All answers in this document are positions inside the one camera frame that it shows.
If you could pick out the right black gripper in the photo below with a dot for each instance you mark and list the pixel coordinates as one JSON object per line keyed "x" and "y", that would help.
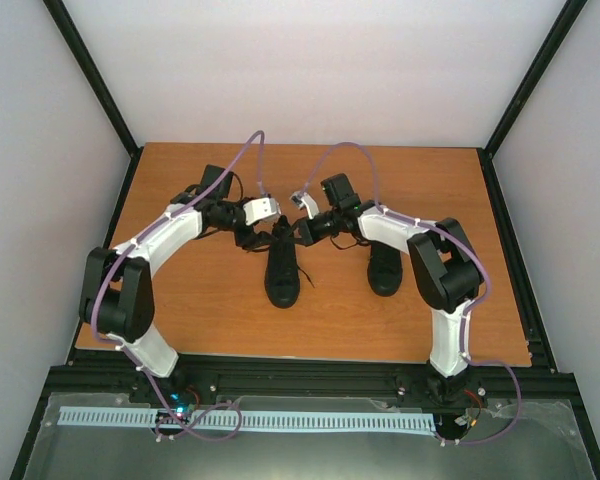
{"x": 308, "y": 235}

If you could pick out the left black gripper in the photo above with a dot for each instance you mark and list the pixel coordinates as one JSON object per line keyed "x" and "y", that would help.
{"x": 251, "y": 240}

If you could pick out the black sneaker one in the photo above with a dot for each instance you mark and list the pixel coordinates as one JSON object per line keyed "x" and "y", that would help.
{"x": 282, "y": 272}

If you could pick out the black sneaker with laces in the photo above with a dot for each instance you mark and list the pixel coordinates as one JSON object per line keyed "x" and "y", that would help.
{"x": 384, "y": 269}

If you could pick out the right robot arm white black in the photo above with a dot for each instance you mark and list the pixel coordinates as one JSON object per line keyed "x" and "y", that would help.
{"x": 447, "y": 272}

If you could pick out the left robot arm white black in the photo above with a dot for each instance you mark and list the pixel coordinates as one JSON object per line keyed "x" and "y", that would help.
{"x": 117, "y": 298}

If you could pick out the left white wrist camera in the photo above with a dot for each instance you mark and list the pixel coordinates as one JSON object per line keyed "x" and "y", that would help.
{"x": 261, "y": 209}

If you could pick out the white slotted cable duct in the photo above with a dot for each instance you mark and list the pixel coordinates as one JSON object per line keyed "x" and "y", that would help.
{"x": 252, "y": 421}

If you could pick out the left black corner post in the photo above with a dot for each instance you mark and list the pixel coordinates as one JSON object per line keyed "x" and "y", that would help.
{"x": 74, "y": 41}

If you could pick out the black corner post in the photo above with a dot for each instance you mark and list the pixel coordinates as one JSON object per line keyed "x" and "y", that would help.
{"x": 74, "y": 41}
{"x": 552, "y": 42}

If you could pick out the grey metal base plate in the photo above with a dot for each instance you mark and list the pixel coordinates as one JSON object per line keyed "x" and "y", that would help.
{"x": 245, "y": 455}

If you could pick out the right black corner post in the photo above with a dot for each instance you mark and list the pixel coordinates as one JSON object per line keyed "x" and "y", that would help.
{"x": 552, "y": 42}

